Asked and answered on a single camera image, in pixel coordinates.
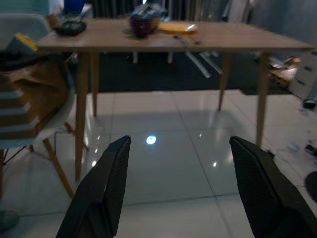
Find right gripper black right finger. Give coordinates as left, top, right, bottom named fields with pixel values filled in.
left=229, top=135, right=317, bottom=238

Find yellow plate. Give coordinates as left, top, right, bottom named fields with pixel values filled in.
left=158, top=21, right=199, bottom=35

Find brown white striped box stack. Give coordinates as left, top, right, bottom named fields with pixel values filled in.
left=0, top=74, right=50, bottom=139

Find grey curtain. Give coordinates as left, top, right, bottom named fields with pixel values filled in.
left=93, top=0, right=231, bottom=22

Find yellow and blue box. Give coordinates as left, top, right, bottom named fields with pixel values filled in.
left=6, top=32, right=39, bottom=57

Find small black floor object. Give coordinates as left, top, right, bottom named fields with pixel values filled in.
left=302, top=98, right=317, bottom=110
left=304, top=144, right=317, bottom=156

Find crumpled cardboard pile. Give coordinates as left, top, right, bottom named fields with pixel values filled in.
left=268, top=56, right=302, bottom=88

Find brown paper bag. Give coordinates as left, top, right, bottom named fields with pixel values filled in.
left=12, top=59, right=72, bottom=124

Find light wooden table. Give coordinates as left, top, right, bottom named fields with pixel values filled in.
left=36, top=18, right=315, bottom=180

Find white drawer unit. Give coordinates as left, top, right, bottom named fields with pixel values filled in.
left=289, top=51, right=317, bottom=100

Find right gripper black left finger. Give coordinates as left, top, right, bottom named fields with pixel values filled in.
left=55, top=135, right=131, bottom=238

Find woven basket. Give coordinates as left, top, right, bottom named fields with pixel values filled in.
left=133, top=4, right=160, bottom=31

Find black round floor object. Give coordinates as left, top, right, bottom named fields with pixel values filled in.
left=306, top=171, right=317, bottom=201

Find purple bowl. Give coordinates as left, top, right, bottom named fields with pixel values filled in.
left=130, top=15, right=153, bottom=38

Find black cloth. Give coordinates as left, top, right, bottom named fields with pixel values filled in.
left=0, top=51, right=48, bottom=70

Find silver cutlery piece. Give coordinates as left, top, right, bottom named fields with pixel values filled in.
left=173, top=33, right=189, bottom=46

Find white shell chair wooden legs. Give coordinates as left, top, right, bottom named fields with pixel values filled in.
left=0, top=13, right=89, bottom=199

